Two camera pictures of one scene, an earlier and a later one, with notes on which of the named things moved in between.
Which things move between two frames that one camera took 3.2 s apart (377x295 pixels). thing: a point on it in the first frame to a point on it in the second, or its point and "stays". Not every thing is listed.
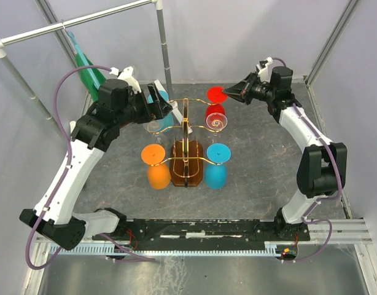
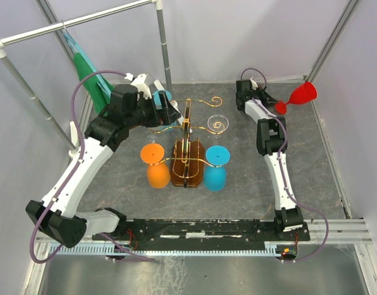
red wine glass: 215,96 to 304,93
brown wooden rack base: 195,163 stays
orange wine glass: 159,174 stays
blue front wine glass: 216,174 stays
